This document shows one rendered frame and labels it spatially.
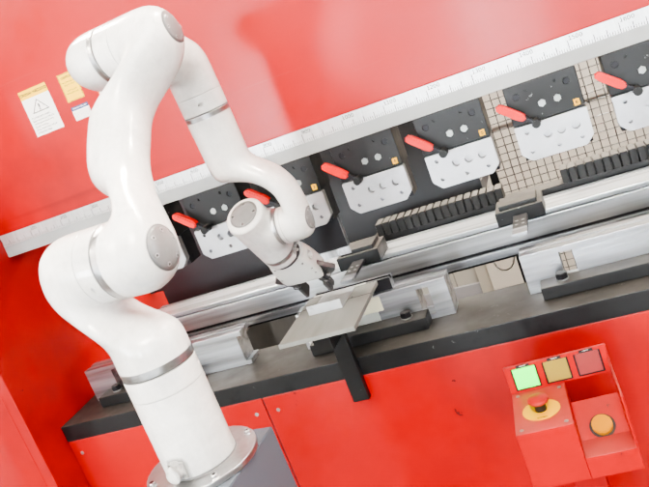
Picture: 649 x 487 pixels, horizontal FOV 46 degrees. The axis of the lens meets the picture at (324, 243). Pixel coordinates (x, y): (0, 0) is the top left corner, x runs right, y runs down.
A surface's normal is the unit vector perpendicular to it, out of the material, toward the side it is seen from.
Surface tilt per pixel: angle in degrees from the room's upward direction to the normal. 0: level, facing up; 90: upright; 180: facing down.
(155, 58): 116
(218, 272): 90
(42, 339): 90
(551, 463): 90
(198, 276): 90
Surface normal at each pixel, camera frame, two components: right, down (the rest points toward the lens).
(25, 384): 0.90, -0.27
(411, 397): -0.25, 0.32
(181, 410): 0.35, 0.10
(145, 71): 0.56, 0.29
